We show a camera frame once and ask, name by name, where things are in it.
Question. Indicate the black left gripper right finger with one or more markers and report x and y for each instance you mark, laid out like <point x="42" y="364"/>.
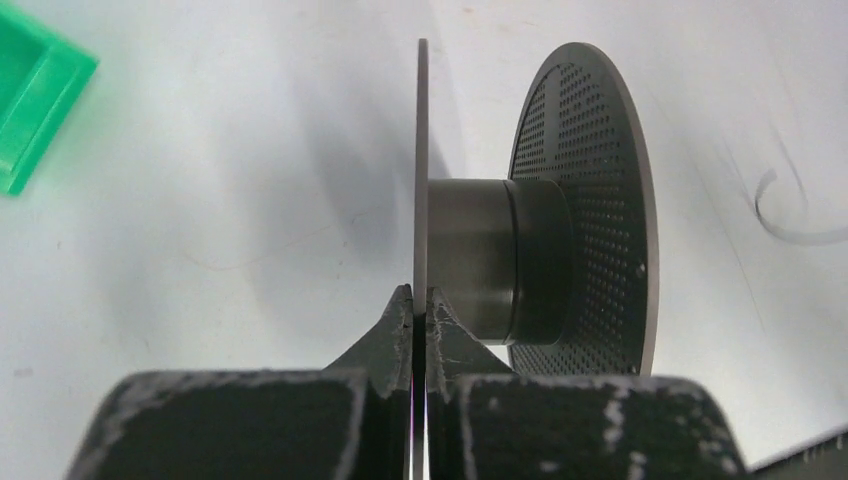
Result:
<point x="487" y="422"/>

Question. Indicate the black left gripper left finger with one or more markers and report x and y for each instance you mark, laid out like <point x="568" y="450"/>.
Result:
<point x="349" y="420"/>

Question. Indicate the dark grey cable spool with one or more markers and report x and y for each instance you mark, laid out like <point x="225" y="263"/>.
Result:
<point x="557" y="261"/>

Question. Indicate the green plastic bin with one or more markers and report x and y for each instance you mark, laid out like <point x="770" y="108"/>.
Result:
<point x="43" y="75"/>

